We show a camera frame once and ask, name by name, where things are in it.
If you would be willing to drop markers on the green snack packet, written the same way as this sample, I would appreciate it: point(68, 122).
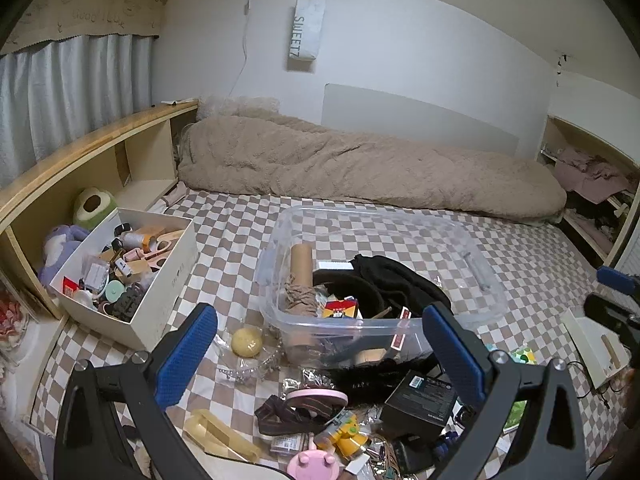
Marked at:
point(522, 355)

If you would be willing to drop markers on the black hair claw clip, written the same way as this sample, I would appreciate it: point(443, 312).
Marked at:
point(124, 306)

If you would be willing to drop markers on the wooden bedside shelf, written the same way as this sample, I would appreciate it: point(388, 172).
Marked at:
point(75, 150)

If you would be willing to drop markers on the beige tape dispenser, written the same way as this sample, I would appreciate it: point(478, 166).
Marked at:
point(220, 435)

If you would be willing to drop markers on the black furry wig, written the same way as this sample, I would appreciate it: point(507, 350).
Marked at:
point(375, 377)

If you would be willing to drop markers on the black product box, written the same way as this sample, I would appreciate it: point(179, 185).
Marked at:
point(420, 400)

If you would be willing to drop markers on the pink pig toy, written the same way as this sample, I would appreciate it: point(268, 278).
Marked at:
point(312, 465)

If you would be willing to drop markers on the clear plastic container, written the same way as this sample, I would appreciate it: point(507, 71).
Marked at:
point(380, 225)

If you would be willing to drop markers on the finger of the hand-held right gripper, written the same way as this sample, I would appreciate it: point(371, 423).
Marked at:
point(610, 316)
point(617, 280)

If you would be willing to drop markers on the beige fluffy blanket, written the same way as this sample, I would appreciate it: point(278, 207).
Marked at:
point(350, 165)

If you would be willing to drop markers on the white cardboard box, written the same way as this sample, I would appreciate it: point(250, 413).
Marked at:
point(165, 285)

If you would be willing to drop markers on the wooden wardrobe shelf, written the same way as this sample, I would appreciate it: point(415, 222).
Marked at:
point(552, 135)

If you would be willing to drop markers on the black padded sleep mask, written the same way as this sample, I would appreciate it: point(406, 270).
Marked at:
point(390, 280)

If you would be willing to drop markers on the purple plush toy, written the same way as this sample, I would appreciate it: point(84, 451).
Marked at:
point(62, 255)

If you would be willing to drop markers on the cardboard tube with twine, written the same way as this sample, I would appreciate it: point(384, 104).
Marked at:
point(301, 265)

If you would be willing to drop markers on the floral printed cloth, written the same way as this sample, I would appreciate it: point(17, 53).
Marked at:
point(10, 320)

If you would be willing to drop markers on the white flat box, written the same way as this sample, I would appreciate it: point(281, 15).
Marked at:
point(590, 345)

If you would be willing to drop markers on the pink folded clothes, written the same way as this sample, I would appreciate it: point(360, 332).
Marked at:
point(590, 175)

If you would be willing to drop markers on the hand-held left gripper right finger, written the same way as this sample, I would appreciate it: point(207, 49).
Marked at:
point(455, 355)

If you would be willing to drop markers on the yellow toy figure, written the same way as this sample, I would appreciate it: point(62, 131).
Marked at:
point(345, 437)

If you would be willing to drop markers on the beige printed valance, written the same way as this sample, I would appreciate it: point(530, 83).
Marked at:
point(85, 10)

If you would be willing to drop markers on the wooden holder with holes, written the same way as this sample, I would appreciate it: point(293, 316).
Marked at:
point(162, 257)

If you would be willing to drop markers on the mint green round jar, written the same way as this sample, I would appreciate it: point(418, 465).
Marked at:
point(114, 290)

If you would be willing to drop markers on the red card packet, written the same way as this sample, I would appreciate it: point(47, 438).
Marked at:
point(400, 330)

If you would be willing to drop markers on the orange tape roll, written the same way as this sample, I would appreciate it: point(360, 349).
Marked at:
point(151, 240)

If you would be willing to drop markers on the red card box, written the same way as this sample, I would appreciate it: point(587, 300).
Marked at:
point(340, 309)

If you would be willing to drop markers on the yellow round ball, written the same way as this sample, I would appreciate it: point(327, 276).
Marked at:
point(247, 342)

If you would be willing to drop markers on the clear plastic tiara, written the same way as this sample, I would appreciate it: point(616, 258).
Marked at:
point(250, 370)

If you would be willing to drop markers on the grey striped curtain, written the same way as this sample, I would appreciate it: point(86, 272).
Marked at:
point(65, 95)

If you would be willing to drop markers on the green avocado plush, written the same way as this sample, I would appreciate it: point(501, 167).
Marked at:
point(92, 207)

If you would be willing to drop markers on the white hanging bag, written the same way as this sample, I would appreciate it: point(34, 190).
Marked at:
point(305, 30)

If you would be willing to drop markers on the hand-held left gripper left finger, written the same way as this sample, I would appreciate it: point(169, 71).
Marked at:
point(185, 355)

